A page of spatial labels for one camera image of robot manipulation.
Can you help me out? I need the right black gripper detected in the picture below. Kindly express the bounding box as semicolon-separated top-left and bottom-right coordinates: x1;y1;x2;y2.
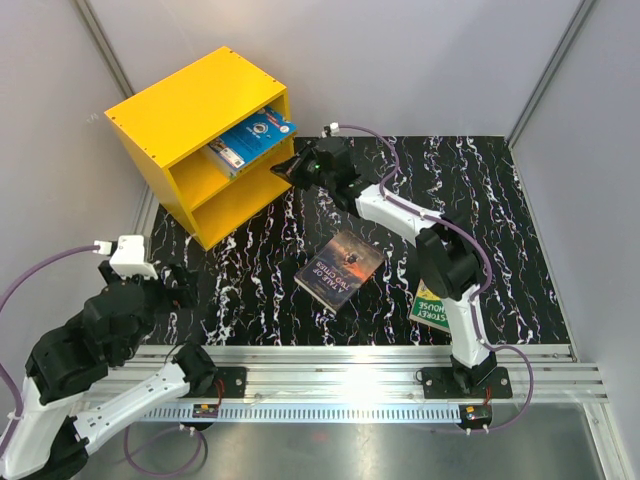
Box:
270;143;334;193

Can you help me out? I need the blue paperback with round badge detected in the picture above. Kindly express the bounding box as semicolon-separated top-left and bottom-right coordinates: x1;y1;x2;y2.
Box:
205;106;297;155

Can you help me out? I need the blue comic paperback book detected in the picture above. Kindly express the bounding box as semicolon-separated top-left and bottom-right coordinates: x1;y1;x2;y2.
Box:
200;147;267;179

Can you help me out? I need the dark Tale of Two Cities book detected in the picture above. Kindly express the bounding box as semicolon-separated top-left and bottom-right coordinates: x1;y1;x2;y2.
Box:
294;230;384;313

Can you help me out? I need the green Storey Treehouse book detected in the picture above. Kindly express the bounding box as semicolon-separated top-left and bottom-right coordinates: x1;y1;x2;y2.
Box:
409;280;450;334

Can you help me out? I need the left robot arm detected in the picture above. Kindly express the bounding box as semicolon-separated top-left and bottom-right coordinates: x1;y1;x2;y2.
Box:
1;261;217;479

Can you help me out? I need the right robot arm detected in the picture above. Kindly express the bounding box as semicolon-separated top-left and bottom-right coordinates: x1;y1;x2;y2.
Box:
270;137;497;397

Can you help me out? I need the yellow wooden shelf cabinet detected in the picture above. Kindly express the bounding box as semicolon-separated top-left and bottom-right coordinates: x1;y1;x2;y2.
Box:
105;46;294;250

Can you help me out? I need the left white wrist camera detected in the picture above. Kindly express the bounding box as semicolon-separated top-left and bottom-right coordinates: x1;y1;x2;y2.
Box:
93;234;158;280

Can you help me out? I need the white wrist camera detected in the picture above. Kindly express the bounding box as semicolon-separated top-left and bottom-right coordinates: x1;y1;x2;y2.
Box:
93;234;158;280
321;122;340;138

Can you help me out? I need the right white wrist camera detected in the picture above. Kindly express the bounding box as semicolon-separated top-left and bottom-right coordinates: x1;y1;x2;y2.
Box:
321;122;340;138

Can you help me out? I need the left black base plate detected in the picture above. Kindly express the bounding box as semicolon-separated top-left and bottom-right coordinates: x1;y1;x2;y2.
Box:
200;366;248;399

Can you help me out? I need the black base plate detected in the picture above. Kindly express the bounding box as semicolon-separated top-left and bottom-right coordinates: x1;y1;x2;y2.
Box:
200;366;248;399
416;367;513;400

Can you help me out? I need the white slotted cable duct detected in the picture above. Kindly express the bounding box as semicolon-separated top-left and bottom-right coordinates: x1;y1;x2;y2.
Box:
140;403;461;424

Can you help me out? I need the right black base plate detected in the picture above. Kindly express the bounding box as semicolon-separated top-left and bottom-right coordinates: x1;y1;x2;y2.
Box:
416;367;513;400

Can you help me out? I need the aluminium mounting rail frame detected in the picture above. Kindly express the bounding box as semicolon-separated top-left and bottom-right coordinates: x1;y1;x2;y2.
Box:
83;195;638;479

